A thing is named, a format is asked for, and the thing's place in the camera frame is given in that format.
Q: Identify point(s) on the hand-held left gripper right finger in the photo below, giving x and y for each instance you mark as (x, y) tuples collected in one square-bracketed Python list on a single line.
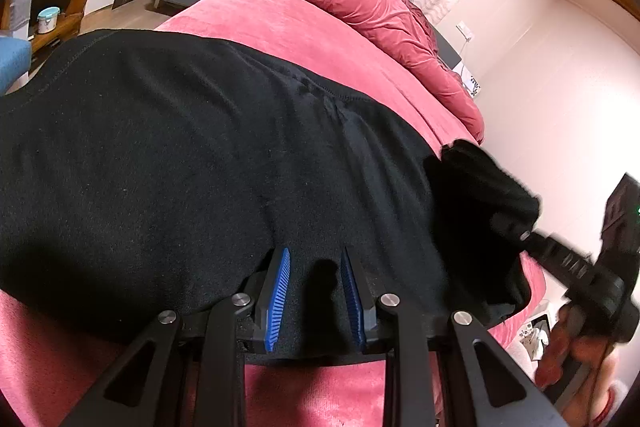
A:
[(352, 297)]

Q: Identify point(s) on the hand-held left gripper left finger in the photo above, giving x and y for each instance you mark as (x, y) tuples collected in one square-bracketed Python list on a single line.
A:
[(277, 297)]

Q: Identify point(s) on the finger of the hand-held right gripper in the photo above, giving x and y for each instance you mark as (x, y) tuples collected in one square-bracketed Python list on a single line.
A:
[(550, 252)]

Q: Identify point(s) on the black embroidered pants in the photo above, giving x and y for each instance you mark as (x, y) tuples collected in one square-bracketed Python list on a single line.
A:
[(175, 167)]

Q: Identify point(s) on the person's right forearm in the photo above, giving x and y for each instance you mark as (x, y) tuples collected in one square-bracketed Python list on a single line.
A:
[(612, 397)]

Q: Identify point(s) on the person's right hand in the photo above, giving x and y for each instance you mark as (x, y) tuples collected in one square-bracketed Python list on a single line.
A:
[(555, 357)]

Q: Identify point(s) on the bed with pink sheet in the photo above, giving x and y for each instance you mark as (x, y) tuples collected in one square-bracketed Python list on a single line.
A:
[(280, 22)]

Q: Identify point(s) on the red duvet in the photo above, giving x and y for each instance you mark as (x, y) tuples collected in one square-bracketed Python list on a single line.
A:
[(380, 22)]

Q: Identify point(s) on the blue grey chair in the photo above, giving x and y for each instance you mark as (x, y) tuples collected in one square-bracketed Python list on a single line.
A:
[(12, 57)]

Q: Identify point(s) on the teal lidded cup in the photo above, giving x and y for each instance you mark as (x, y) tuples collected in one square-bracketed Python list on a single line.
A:
[(49, 21)]

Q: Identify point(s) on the white wall socket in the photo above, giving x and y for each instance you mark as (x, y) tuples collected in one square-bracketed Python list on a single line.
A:
[(465, 32)]

